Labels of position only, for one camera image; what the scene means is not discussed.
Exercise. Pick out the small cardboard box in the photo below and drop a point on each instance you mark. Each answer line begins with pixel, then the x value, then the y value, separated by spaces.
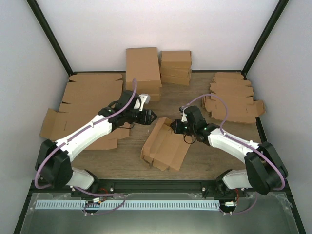
pixel 164 149

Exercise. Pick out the bottom small folded box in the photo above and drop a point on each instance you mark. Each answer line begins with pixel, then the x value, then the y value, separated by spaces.
pixel 174 80

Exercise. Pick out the small folded box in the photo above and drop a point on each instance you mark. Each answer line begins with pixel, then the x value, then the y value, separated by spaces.
pixel 176 59
pixel 174 80
pixel 175 72

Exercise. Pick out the left black frame post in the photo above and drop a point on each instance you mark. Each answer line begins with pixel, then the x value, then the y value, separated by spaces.
pixel 33 4

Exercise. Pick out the top large folded box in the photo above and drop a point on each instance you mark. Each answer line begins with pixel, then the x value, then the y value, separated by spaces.
pixel 142 65

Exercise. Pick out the large folded box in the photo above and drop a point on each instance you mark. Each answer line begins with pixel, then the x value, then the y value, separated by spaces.
pixel 154 97
pixel 142 65

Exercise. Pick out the small flat cardboard blank stack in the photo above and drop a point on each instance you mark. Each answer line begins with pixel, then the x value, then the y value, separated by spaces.
pixel 238 94

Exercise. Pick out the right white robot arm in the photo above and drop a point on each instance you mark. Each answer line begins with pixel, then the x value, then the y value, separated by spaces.
pixel 264 170

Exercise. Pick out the black front frame rail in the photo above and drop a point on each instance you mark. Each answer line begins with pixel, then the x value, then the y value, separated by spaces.
pixel 126 187

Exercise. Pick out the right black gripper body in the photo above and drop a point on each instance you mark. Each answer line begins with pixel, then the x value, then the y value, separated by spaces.
pixel 181 130

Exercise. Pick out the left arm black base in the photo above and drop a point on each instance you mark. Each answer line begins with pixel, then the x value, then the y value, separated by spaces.
pixel 98 188

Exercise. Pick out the bottom large folded box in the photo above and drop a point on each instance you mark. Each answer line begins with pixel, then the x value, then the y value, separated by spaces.
pixel 154 97

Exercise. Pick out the middle small folded box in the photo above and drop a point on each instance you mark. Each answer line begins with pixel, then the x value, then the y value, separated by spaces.
pixel 175 72

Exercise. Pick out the large flat cardboard blank stack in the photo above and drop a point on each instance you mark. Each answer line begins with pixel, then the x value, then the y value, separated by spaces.
pixel 85 95

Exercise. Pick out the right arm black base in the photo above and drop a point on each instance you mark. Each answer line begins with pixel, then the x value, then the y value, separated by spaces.
pixel 217 189

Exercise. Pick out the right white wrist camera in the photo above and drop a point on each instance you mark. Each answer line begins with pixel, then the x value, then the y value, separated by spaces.
pixel 181 109

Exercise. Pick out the black frame post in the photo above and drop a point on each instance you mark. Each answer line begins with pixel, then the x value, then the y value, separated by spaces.
pixel 277 12
pixel 33 4

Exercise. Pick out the top small folded box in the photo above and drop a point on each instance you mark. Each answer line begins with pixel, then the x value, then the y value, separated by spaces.
pixel 176 59

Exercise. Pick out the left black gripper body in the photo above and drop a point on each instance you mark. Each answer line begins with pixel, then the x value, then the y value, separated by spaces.
pixel 143 120

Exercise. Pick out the light blue slotted cable duct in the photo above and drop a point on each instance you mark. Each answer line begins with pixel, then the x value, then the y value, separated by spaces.
pixel 201 205

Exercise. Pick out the right black frame post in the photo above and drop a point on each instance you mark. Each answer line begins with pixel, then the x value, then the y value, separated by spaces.
pixel 277 12

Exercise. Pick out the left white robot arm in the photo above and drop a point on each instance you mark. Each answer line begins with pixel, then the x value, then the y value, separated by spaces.
pixel 53 166

